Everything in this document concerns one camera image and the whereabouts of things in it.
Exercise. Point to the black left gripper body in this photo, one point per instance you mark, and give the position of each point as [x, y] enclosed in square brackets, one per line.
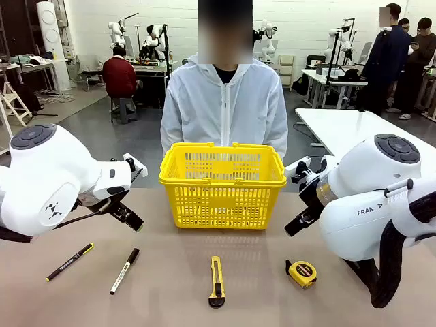
[114, 204]

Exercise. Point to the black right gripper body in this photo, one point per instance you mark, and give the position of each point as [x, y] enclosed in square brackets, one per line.
[310, 194]

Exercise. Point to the black white marker pen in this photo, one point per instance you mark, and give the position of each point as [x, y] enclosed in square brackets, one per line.
[124, 272]

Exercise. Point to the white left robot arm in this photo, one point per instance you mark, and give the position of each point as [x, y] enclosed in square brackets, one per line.
[51, 170]

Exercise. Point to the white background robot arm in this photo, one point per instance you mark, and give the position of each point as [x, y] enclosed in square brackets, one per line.
[269, 39]

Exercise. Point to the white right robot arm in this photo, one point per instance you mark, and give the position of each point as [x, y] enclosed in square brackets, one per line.
[368, 190]

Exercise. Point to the yellow plastic shopping basket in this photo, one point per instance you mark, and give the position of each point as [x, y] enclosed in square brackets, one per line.
[223, 201]

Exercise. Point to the seated person red sweater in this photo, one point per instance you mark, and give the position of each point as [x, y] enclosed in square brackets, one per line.
[119, 76]

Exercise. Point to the person in white hoodie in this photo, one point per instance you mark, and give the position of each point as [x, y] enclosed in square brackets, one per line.
[204, 109]

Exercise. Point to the yellow tape measure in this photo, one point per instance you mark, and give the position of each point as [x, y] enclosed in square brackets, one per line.
[302, 272]

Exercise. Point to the black pen yellow cap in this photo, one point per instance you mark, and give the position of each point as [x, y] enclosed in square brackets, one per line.
[69, 262]

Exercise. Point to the large white table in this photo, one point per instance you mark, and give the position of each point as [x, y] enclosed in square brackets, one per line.
[354, 126]

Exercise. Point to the grey plastic stool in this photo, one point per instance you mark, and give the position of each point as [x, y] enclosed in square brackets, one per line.
[123, 109]

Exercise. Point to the yellow black utility knife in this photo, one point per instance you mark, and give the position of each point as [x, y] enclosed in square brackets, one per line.
[217, 282]

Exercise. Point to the white background work table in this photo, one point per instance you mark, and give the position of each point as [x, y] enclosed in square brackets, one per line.
[334, 78]

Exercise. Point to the white drawer cabinet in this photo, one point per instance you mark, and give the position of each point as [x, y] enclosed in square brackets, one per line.
[287, 69]

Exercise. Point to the background robot workbench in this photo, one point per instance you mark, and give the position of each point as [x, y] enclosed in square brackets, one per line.
[150, 68]

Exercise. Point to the white wooden step ladder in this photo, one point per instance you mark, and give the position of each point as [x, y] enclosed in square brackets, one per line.
[13, 102]

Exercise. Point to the man in navy jacket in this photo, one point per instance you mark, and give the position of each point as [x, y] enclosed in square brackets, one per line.
[383, 58]

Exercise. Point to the white robot on tripod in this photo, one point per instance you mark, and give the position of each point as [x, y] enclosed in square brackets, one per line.
[337, 39]

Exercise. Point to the grey cluttered desk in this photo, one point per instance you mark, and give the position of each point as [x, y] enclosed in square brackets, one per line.
[30, 66]

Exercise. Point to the white humanoid robot black stand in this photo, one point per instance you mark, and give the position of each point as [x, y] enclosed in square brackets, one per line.
[155, 39]

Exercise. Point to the white humanoid robot with stick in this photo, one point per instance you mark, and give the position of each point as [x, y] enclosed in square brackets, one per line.
[117, 34]

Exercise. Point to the man in brown sweater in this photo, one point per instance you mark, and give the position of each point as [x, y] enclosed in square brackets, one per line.
[420, 54]

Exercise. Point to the white tower air conditioner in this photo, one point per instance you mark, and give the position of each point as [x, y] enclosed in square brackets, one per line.
[51, 34]

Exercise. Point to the man with black hair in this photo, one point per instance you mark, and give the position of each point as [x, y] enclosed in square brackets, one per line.
[404, 25]

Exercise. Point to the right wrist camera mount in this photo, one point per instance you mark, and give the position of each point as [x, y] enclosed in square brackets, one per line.
[296, 165]

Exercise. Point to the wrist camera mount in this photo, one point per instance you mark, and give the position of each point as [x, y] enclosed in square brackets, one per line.
[296, 165]
[136, 165]

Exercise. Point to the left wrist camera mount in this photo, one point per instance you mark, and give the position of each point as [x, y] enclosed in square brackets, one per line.
[136, 165]

